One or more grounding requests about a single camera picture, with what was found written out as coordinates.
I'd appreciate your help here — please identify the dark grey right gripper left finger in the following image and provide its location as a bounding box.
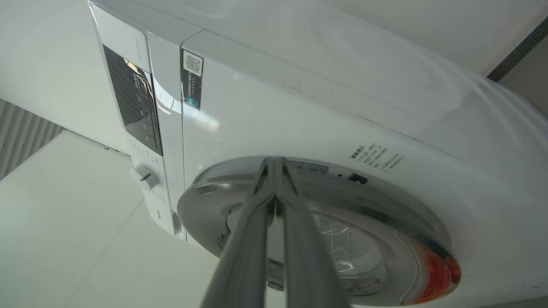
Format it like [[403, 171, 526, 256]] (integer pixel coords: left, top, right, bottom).
[[200, 157, 276, 308]]

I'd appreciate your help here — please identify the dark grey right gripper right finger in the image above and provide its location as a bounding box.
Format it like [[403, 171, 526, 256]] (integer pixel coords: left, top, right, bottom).
[[274, 157, 352, 308]]

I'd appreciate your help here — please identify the round chrome washing machine door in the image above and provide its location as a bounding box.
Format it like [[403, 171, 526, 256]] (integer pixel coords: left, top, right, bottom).
[[177, 156, 462, 307]]

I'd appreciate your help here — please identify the white front-load washing machine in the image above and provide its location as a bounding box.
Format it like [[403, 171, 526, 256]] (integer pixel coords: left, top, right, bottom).
[[87, 0, 548, 308]]

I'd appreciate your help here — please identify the white program selector knob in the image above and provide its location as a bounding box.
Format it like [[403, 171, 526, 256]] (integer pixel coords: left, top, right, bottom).
[[130, 164, 160, 191]]

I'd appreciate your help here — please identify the black QR code sticker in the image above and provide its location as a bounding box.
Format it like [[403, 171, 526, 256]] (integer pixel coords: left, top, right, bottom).
[[180, 49, 204, 110]]

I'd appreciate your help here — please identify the black glossy control display panel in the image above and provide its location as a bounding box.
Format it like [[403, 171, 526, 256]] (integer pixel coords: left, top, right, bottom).
[[103, 45, 164, 156]]

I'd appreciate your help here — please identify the white detergent drawer front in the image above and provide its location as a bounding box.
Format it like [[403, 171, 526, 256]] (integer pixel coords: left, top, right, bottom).
[[89, 2, 151, 73]]

